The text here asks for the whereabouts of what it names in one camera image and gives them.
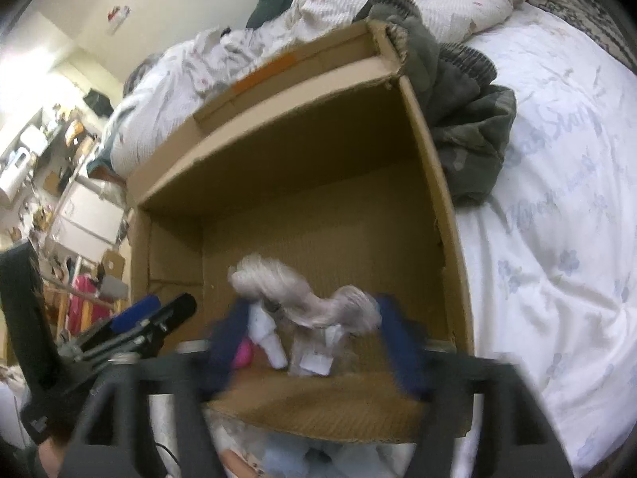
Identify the patterned knit blanket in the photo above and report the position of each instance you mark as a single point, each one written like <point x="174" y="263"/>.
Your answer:
<point x="589" y="17"/>

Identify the black hanging garment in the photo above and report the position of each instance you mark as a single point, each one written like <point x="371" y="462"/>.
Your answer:
<point x="99" y="103"/>

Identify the small cardboard box on floor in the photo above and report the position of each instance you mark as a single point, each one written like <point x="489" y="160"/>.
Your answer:
<point x="110" y="265"/>

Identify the light blue fluffy scrunchie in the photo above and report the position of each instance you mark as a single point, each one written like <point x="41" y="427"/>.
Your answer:
<point x="291" y="456"/>

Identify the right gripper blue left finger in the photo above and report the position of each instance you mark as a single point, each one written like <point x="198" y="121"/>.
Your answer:
<point x="113" y="436"/>

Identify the camouflage jacket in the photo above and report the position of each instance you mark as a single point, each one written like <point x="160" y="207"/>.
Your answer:
<point x="469" y="117"/>

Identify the person left hand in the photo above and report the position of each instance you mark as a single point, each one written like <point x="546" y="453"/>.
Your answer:
<point x="51" y="454"/>

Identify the pink rubber duck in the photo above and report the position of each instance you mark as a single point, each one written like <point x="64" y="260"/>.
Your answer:
<point x="244" y="355"/>

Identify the wooden rack with pink items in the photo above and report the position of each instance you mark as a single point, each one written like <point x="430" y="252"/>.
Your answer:
<point x="79" y="302"/>

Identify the crumpled beige bear duvet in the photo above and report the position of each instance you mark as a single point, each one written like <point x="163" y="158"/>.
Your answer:
<point x="167" y="88"/>

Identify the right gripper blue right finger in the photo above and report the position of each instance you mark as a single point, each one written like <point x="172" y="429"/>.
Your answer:
<point x="516" y="438"/>

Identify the open brown cardboard box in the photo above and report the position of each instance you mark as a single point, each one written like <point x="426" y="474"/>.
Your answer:
<point x="320" y="159"/>

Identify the white bear print bedsheet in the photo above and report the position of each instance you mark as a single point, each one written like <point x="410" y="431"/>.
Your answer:
<point x="551" y="251"/>

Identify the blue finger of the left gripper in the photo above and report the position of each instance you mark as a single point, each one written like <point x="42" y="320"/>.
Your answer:
<point x="164" y="318"/>
<point x="133" y="315"/>

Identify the small cardboard tube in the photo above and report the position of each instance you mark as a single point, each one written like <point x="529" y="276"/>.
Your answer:
<point x="237" y="466"/>

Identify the clear plastic packet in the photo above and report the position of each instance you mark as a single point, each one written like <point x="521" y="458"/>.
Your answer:
<point x="321" y="352"/>

